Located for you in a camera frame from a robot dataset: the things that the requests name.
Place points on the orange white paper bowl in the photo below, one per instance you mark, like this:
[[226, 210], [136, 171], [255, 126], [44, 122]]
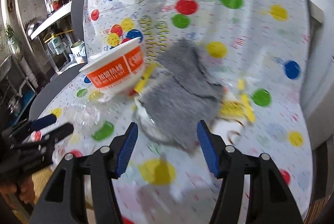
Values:
[[118, 70]]

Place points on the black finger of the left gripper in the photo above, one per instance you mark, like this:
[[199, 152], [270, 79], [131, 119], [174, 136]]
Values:
[[44, 120]]

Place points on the white patterned mug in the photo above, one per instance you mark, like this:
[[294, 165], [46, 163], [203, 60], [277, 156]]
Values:
[[78, 50]]

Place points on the brown white paper wrapper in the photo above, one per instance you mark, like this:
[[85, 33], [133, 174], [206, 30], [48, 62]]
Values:
[[230, 131]]

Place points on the grey refrigerator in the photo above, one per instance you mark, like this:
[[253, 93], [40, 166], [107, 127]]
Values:
[[317, 90]]

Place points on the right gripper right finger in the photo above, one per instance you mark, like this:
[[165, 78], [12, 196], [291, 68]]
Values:
[[270, 199]]

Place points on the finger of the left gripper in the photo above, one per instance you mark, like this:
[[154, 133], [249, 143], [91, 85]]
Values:
[[57, 132]]

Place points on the balloon print tablecloth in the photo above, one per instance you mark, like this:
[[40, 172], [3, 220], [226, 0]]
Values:
[[264, 42]]

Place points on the white kitchen shelf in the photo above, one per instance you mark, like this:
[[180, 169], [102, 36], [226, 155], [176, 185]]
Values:
[[62, 12]]

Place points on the grey fluffy cloth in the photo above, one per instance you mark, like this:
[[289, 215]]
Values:
[[182, 95]]

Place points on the yellow clear snack wrapper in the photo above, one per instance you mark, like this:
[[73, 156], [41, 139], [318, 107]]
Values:
[[235, 104]]

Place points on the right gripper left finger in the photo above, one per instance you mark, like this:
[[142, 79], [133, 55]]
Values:
[[63, 198]]

